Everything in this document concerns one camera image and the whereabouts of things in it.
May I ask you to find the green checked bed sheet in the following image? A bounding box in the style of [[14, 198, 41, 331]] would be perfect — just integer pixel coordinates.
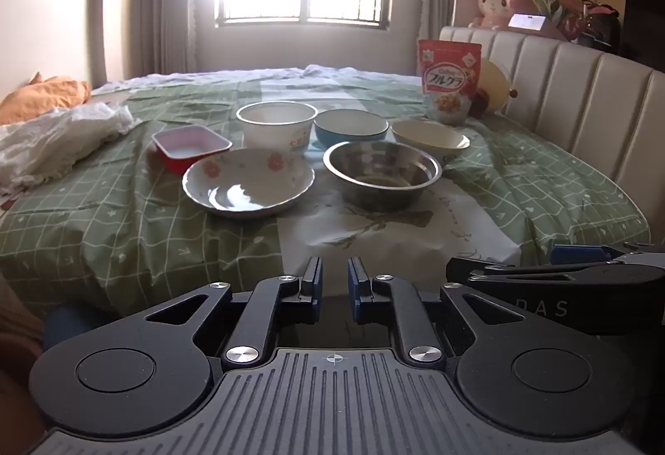
[[0, 65, 650, 331]]

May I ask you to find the red flower plant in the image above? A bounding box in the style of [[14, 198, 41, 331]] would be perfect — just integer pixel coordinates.
[[564, 0, 621, 44]]

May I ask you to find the blue bowl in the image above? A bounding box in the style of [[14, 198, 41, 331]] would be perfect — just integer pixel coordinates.
[[313, 110, 389, 149]]

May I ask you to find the green potted plant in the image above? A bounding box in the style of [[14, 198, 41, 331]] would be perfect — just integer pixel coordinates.
[[530, 0, 572, 37]]

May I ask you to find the yellow round plush toy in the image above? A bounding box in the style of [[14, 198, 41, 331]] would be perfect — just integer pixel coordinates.
[[475, 57, 519, 115]]

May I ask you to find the white paper bowl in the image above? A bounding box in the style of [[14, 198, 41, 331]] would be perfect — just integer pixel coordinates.
[[236, 101, 319, 153]]

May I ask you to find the pink plush toy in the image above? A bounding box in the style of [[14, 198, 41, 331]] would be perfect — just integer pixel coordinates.
[[468, 0, 544, 30]]

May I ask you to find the red foil tray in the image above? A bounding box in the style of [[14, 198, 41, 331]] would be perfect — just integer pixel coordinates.
[[152, 126, 233, 175]]

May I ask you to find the cream padded headboard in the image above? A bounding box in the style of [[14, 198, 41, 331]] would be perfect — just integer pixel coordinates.
[[439, 25, 665, 206]]

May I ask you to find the cream bowl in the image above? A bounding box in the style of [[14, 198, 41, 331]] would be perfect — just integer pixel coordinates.
[[391, 120, 471, 158]]

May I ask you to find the stainless steel bowl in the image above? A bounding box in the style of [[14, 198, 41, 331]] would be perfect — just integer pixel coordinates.
[[323, 141, 443, 213]]

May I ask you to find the white floral plate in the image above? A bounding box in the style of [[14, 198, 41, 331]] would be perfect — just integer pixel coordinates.
[[182, 148, 315, 219]]

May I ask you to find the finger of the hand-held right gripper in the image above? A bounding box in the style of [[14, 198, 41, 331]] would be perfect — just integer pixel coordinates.
[[446, 255, 660, 290], [551, 243, 665, 270]]

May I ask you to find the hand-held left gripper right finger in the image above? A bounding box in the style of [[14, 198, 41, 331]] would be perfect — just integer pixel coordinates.
[[347, 256, 527, 368]]

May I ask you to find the red cereal bag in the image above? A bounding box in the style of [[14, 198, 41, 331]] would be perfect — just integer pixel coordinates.
[[417, 38, 483, 126]]

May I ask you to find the small white box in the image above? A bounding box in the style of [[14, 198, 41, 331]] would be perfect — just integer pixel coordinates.
[[508, 13, 546, 32]]

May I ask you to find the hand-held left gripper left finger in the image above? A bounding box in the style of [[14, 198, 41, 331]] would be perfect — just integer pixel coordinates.
[[136, 256, 324, 368]]

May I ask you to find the white lace cloth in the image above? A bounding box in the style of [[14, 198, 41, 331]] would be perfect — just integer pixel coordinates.
[[0, 102, 141, 193]]

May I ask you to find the dark wardrobe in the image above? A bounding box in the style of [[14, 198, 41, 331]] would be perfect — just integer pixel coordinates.
[[623, 0, 665, 68]]

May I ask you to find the orange pillow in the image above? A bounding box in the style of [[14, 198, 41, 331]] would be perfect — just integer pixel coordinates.
[[0, 73, 91, 126]]

